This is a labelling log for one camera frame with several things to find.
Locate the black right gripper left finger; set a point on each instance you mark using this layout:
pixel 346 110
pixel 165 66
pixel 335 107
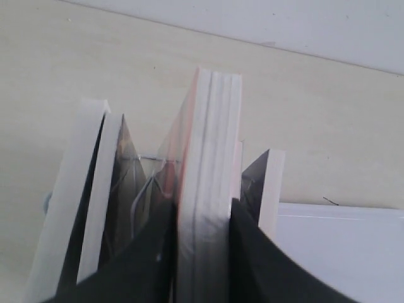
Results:
pixel 144 271

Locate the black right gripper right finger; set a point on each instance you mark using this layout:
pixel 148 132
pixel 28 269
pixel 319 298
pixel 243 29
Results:
pixel 259 271

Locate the dark red spine book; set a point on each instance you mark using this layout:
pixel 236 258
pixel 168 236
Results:
pixel 118 179

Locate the black spine book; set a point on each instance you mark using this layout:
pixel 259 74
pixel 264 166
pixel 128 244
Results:
pixel 260 189

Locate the grey white spine book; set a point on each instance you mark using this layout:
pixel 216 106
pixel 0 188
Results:
pixel 64 202

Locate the red teal spine book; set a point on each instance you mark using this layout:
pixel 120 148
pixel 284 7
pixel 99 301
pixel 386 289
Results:
pixel 200 151

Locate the white plastic tray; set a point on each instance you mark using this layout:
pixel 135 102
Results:
pixel 358 251

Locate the white wire book rack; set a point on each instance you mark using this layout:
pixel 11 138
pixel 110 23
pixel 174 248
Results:
pixel 78 194

